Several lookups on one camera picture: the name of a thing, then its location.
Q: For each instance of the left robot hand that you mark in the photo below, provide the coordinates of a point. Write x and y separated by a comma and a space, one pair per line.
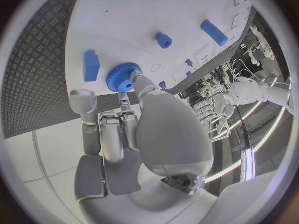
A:
215, 110

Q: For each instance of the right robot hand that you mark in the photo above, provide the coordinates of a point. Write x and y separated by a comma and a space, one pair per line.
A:
172, 134

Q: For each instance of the blue gear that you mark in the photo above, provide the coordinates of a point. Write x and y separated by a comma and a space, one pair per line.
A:
116, 74

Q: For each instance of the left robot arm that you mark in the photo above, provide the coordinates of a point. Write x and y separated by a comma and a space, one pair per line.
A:
247, 89

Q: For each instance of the white task board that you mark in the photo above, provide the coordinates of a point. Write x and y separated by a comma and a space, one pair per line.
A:
128, 22

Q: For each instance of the small blue block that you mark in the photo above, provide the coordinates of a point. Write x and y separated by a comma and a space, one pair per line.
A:
189, 75

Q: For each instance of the small blue knurled peg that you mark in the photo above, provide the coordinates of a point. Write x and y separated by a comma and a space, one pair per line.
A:
162, 85

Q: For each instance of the glowing light bar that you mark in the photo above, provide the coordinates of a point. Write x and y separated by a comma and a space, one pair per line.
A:
250, 164

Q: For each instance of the blue long cylinder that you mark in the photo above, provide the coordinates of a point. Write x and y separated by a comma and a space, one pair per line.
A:
214, 32

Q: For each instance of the blue plug with hole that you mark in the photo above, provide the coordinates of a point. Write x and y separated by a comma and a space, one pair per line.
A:
164, 41

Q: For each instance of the blue stepped block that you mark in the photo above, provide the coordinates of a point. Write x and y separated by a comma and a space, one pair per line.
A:
91, 67

